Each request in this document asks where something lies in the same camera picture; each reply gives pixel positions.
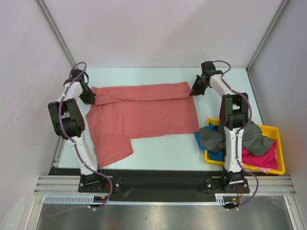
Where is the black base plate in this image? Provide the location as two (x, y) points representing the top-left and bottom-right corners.
(49, 168), (249, 198)

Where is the right aluminium corner post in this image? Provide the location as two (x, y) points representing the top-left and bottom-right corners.
(246, 0), (291, 73)

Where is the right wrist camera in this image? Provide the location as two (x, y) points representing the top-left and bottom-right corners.
(201, 61), (216, 75)

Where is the yellow plastic bin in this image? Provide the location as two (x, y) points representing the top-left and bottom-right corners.
(195, 125), (285, 175)

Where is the aluminium frame rail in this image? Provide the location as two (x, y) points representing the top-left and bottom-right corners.
(34, 175), (296, 196)

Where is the blue t shirt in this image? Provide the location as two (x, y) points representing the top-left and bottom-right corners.
(194, 123), (226, 161)

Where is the slotted cable duct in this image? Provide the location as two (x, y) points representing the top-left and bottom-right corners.
(45, 194), (240, 206)

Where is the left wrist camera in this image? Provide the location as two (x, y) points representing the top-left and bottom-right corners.
(69, 69), (83, 79)

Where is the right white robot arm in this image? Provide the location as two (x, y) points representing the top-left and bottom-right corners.
(189, 60), (252, 192)

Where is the salmon pink t shirt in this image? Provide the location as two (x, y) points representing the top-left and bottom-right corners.
(86, 82), (199, 168)

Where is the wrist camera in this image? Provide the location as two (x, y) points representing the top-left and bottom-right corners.
(69, 69), (83, 79)
(201, 61), (216, 75)

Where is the magenta t shirt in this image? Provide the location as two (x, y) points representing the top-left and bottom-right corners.
(242, 140), (279, 172)

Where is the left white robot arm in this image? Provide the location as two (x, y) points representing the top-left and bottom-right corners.
(47, 69), (98, 176)

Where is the aluminium corner post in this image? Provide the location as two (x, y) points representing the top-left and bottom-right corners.
(34, 0), (77, 67)
(246, 0), (291, 73)

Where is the grey t shirt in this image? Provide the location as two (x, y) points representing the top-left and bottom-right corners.
(195, 122), (274, 156)

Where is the left aluminium corner post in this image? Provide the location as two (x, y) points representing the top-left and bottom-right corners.
(34, 0), (77, 67)

